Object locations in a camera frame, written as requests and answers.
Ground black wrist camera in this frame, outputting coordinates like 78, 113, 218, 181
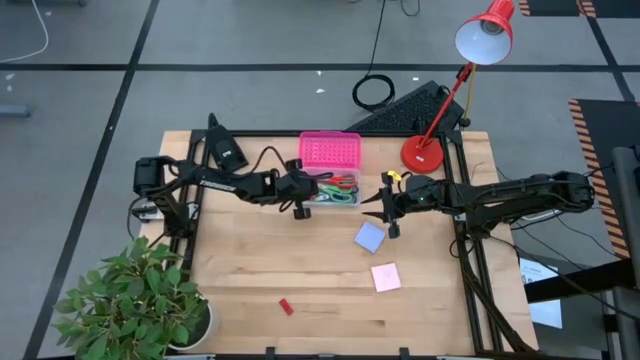
242, 169, 280, 204
405, 174, 444, 214

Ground pink sticky note pad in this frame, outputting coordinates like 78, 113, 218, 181
370, 262, 403, 294

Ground black hazard striped floor mat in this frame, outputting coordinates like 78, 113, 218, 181
517, 0, 640, 19
567, 98, 640, 261

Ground red desk lamp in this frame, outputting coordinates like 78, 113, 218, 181
399, 0, 516, 175

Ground white paper sheet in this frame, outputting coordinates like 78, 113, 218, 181
519, 257, 565, 330

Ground black arched stand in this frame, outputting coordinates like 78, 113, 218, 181
206, 112, 250, 174

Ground black hanging coiled cable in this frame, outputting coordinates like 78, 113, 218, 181
351, 0, 397, 114

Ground black keyboard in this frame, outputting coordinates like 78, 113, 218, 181
347, 79, 466, 134

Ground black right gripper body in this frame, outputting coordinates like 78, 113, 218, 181
380, 171, 407, 240

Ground white floor cable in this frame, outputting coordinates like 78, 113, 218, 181
0, 0, 50, 64

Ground grey floor bracket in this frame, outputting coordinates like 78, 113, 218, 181
0, 103, 32, 119

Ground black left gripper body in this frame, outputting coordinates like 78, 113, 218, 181
277, 158, 320, 221

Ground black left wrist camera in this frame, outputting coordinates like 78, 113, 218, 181
242, 169, 280, 204

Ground yellow lamp cord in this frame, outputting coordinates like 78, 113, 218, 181
463, 63, 477, 124

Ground red handled scissors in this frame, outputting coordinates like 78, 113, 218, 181
327, 173, 359, 190

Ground black metal beam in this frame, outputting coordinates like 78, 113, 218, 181
524, 258, 640, 305

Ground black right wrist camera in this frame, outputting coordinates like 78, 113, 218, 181
405, 174, 444, 214

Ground grey metal post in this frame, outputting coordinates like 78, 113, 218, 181
610, 145, 640, 360

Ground green plant in white pot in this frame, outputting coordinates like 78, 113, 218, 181
52, 235, 221, 360

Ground lilac sticky note pad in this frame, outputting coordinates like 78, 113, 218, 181
353, 221, 387, 255

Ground pale metal bracket plate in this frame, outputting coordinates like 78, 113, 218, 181
132, 201, 162, 222

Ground green handled scissors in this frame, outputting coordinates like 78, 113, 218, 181
313, 182, 357, 204

